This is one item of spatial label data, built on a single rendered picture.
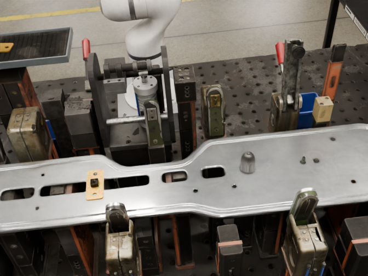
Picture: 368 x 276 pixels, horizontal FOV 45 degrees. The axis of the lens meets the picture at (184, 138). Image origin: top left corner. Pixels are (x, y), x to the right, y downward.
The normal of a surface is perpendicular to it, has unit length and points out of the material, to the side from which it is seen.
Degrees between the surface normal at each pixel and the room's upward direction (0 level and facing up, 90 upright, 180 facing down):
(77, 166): 0
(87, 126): 90
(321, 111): 90
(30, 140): 90
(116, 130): 0
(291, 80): 81
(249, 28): 0
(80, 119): 90
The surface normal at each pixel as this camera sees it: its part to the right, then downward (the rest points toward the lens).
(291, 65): 0.09, 0.58
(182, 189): -0.05, -0.72
